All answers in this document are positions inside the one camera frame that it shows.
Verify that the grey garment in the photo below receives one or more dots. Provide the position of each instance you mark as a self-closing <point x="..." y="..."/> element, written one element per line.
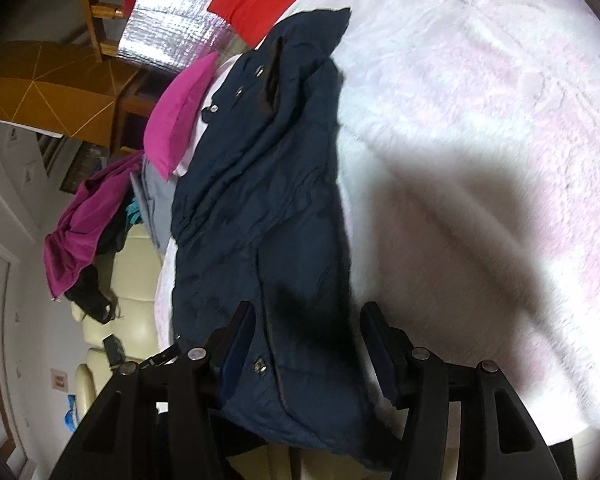
<point x="155" y="200"/>

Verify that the magenta pillow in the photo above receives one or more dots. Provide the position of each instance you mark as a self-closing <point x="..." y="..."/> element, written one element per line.
<point x="180" y="110"/>

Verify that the red pillow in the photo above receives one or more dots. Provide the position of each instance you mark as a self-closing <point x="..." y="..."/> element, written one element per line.
<point x="260" y="0"/>

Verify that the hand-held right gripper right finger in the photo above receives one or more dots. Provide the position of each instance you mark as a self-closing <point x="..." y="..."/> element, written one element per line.
<point x="377" y="347"/>

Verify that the teal garment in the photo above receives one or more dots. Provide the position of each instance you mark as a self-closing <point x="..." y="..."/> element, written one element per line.
<point x="132" y="212"/>

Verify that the cream leather sofa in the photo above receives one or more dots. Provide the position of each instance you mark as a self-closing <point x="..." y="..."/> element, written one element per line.
<point x="135" y="280"/>

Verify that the silver foil insulation mat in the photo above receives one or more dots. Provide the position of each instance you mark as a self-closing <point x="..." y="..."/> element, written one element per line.
<point x="175" y="20"/>

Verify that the navy blue padded jacket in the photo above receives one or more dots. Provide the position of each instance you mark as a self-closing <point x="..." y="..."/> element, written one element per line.
<point x="280" y="210"/>

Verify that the magenta fleece jacket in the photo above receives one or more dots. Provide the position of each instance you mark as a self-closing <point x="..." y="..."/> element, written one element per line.
<point x="85" y="225"/>

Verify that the black garment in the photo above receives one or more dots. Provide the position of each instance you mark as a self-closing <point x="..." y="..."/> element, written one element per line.
<point x="92" y="295"/>

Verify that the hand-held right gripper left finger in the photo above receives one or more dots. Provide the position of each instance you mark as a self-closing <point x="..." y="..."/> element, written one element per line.
<point x="232" y="355"/>

